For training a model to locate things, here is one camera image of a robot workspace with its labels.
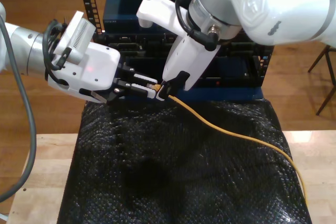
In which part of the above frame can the grey cable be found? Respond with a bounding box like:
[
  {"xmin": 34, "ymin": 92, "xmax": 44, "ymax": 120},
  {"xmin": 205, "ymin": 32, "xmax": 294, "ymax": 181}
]
[{"xmin": 0, "ymin": 15, "xmax": 37, "ymax": 204}]

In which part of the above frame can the black bubble mat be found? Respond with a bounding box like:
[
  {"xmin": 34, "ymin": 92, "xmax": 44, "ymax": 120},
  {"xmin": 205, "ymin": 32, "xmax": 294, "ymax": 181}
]
[{"xmin": 56, "ymin": 97, "xmax": 313, "ymax": 224}]

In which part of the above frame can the black rack server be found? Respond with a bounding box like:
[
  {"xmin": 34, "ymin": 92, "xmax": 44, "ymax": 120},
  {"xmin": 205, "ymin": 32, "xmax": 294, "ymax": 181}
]
[{"xmin": 94, "ymin": 32, "xmax": 274, "ymax": 59}]

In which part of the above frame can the yellow network cable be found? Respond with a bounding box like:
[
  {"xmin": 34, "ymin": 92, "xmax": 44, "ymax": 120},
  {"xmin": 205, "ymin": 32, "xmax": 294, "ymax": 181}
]
[{"xmin": 145, "ymin": 82, "xmax": 309, "ymax": 206}]

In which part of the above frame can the black elbow-plug cable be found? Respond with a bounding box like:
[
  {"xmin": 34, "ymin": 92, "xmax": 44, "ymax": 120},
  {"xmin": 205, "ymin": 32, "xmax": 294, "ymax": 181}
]
[{"xmin": 175, "ymin": 0, "xmax": 220, "ymax": 51}]

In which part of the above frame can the looped black cable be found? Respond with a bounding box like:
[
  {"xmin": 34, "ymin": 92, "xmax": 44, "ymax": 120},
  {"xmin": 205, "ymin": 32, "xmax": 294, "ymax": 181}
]
[{"xmin": 41, "ymin": 18, "xmax": 66, "ymax": 83}]

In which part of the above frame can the blue flat base box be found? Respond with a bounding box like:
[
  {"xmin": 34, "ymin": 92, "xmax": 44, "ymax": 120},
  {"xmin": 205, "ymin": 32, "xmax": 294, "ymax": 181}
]
[{"xmin": 123, "ymin": 86, "xmax": 265, "ymax": 102}]

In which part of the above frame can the dark-legged stool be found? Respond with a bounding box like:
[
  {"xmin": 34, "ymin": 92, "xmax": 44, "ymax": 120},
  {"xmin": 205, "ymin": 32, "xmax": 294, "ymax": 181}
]
[{"xmin": 307, "ymin": 44, "xmax": 336, "ymax": 116}]

